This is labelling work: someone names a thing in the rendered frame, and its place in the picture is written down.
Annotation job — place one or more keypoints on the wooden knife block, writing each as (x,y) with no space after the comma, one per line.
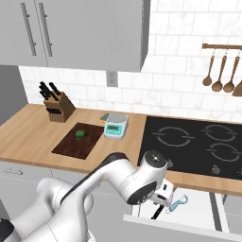
(61,110)

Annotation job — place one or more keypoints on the grey and yellow block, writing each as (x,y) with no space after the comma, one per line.
(104,117)

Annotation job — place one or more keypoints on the tall grey cabinet panel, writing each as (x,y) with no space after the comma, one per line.
(11,94)

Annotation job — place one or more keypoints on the open white drawer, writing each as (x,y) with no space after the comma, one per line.
(195,217)

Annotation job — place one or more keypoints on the black hob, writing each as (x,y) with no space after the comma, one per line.
(189,148)

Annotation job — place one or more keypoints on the green avocado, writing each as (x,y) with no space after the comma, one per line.
(80,134)

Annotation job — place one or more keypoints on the grey drawer front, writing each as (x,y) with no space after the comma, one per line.
(28,171)

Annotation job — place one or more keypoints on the teal and white kitchen scale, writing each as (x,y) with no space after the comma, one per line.
(116,127)

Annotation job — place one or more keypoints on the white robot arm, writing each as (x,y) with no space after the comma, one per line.
(104,181)

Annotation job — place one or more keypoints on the wooden wall rail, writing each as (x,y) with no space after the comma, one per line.
(220,46)

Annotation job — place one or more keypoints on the wooden spatula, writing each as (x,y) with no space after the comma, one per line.
(238,89)

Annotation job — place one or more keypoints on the wide grey cupboard door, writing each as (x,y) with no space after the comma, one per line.
(94,31)

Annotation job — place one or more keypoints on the grey wall outlet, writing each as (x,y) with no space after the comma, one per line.
(112,78)

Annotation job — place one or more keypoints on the narrow grey cupboard door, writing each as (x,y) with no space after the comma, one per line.
(12,31)

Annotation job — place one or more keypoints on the dark brown cutting board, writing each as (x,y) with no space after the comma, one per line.
(78,145)

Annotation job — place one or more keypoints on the grey hob knob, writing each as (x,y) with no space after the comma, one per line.
(170,164)
(215,170)

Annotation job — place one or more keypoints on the wooden spoon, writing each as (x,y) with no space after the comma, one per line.
(208,79)
(217,85)
(229,85)

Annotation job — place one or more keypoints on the blue and white peeler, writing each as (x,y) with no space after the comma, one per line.
(177,203)

